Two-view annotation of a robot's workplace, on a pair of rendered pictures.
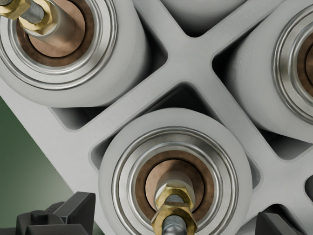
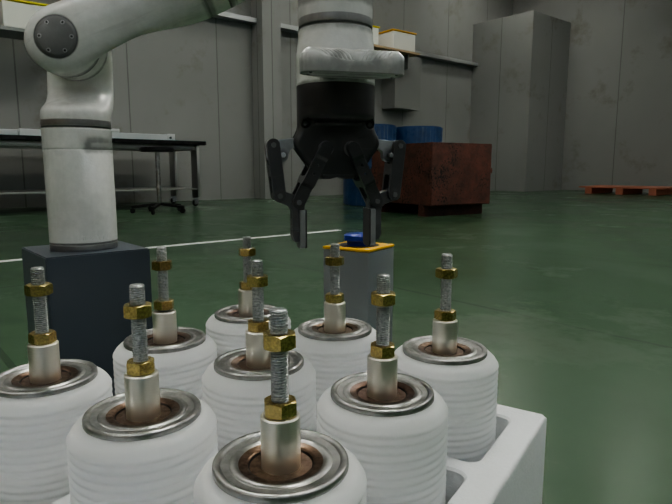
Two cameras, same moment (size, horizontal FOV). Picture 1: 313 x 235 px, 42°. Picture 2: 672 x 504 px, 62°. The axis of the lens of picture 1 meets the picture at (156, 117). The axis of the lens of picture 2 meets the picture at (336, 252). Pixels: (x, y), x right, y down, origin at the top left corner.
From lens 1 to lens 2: 0.52 m
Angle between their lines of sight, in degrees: 79
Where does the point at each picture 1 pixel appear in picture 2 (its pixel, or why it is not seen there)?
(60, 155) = not seen: hidden behind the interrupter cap
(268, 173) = not seen: hidden behind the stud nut
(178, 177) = (336, 312)
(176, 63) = not seen: hidden behind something
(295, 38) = (292, 363)
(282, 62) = (295, 357)
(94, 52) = (413, 345)
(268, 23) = (310, 374)
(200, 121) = (333, 345)
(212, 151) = (321, 336)
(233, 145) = (309, 343)
